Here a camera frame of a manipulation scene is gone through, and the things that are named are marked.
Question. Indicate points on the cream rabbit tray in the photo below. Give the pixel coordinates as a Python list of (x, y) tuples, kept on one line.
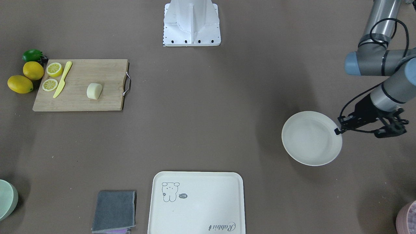
[(197, 203)]

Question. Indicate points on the whole lemon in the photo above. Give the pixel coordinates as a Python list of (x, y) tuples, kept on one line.
[(20, 84), (33, 70)]

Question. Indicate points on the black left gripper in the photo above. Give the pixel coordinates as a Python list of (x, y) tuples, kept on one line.
[(365, 110)]

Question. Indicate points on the wooden cutting board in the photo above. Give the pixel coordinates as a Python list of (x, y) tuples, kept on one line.
[(112, 74)]

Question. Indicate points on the yellow plastic knife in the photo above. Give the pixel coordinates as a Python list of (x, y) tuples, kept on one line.
[(61, 83)]

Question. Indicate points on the grey folded cloth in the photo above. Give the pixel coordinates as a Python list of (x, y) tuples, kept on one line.
[(115, 212)]

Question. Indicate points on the pink bowl with ice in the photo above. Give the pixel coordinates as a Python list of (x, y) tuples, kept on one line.
[(406, 219)]

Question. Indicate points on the beige round plate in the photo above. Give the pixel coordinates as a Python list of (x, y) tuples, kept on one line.
[(309, 138)]

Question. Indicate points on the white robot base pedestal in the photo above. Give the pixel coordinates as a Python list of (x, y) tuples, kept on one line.
[(191, 23)]

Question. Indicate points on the lemon half slice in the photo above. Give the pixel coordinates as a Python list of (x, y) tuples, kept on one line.
[(54, 69), (49, 84)]

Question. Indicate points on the upper whole lemon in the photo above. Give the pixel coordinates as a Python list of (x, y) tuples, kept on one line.
[(33, 70)]

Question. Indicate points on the upper lemon half slice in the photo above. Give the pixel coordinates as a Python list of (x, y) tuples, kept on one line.
[(54, 69)]

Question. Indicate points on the dark cherries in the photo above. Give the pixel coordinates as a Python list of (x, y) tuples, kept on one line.
[(43, 60)]

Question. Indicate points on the green lime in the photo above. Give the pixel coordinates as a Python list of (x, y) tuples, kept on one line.
[(32, 55)]

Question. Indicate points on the lower whole lemon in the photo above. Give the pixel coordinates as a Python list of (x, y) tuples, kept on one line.
[(20, 84)]

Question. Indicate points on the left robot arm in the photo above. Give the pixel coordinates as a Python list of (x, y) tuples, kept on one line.
[(383, 50)]

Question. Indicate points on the green bowl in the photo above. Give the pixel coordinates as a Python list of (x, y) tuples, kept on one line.
[(8, 199)]

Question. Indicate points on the lower lemon half slice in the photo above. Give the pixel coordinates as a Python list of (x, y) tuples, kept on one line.
[(49, 84)]

